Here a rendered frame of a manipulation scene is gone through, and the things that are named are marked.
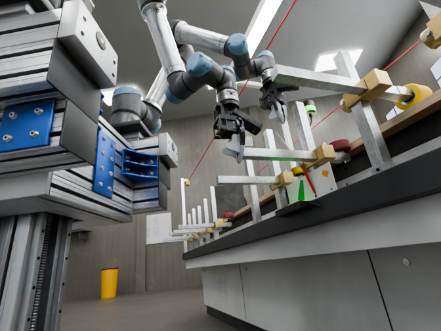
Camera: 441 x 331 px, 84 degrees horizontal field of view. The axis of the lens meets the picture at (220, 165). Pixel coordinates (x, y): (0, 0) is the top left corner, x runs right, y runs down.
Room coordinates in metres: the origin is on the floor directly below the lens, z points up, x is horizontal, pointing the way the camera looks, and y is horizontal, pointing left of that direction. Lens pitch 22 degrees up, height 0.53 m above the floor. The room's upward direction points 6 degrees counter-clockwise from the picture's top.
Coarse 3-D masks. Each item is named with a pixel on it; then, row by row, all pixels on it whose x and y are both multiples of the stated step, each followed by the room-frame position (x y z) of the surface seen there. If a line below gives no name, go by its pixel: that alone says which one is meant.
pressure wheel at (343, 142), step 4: (336, 140) 0.83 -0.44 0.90; (340, 140) 0.82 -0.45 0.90; (344, 140) 0.82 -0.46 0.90; (328, 144) 0.85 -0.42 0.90; (332, 144) 0.84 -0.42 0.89; (336, 144) 0.83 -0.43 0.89; (340, 144) 0.82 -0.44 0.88; (344, 144) 0.82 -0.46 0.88; (348, 144) 0.83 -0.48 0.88; (336, 148) 0.83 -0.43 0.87; (340, 148) 0.83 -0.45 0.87; (344, 148) 0.84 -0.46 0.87; (348, 148) 0.84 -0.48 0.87; (344, 164) 0.85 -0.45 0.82; (344, 168) 0.86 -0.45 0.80
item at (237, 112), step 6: (234, 108) 0.69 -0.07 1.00; (234, 114) 0.69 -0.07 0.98; (240, 114) 0.69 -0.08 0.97; (246, 114) 0.70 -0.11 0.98; (246, 120) 0.70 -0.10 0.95; (252, 120) 0.70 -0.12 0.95; (246, 126) 0.72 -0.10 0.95; (252, 126) 0.71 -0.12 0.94; (258, 126) 0.71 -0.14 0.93; (252, 132) 0.74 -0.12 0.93; (258, 132) 0.73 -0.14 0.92
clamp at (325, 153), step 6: (324, 144) 0.77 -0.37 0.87; (312, 150) 0.81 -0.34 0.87; (318, 150) 0.79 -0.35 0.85; (324, 150) 0.77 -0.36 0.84; (330, 150) 0.78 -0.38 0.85; (318, 156) 0.79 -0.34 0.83; (324, 156) 0.77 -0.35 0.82; (330, 156) 0.78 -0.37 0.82; (306, 162) 0.85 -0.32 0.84; (312, 162) 0.83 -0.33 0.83; (318, 162) 0.81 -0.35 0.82; (324, 162) 0.82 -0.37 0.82; (306, 168) 0.86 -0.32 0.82
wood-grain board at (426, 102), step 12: (432, 96) 0.58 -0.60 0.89; (408, 108) 0.64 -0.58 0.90; (420, 108) 0.62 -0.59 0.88; (432, 108) 0.61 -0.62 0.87; (396, 120) 0.68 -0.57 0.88; (408, 120) 0.67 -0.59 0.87; (384, 132) 0.73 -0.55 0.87; (396, 132) 0.75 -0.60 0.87; (360, 144) 0.82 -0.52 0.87; (240, 216) 2.03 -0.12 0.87
